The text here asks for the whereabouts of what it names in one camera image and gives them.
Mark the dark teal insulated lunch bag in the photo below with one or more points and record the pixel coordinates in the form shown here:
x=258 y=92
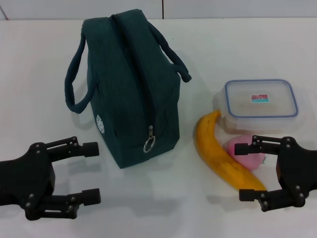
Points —
x=128 y=99

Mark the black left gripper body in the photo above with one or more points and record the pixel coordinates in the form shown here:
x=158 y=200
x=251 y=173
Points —
x=24 y=176

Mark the pink toy peach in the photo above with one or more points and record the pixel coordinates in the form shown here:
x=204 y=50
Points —
x=245 y=161

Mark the clear food container blue seal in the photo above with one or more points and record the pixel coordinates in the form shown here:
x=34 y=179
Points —
x=260 y=111

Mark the yellow banana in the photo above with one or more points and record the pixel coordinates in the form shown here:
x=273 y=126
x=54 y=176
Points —
x=210 y=151

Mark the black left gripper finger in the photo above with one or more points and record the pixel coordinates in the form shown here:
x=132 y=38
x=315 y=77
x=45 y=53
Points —
x=90 y=197
x=90 y=149

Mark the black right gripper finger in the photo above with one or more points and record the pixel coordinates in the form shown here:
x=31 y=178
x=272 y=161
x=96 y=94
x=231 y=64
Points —
x=247 y=195
x=244 y=149

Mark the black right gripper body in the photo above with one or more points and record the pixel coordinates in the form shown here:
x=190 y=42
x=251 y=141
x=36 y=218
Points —
x=297 y=168

